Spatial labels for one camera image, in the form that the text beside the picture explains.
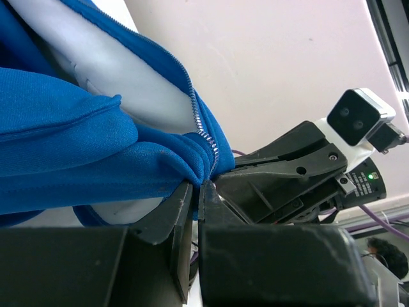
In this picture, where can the aluminium frame rail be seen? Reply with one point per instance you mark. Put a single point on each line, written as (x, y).
(390, 20)

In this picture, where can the blue zip-up jacket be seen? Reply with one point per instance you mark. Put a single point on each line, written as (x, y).
(99, 124)

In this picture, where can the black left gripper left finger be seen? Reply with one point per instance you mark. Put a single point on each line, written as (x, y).
(146, 264)

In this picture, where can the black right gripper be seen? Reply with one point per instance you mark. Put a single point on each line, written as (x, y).
(293, 180)

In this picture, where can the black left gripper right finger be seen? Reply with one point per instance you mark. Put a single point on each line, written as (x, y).
(276, 265)

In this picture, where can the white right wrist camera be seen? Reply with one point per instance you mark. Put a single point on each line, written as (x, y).
(360, 124)

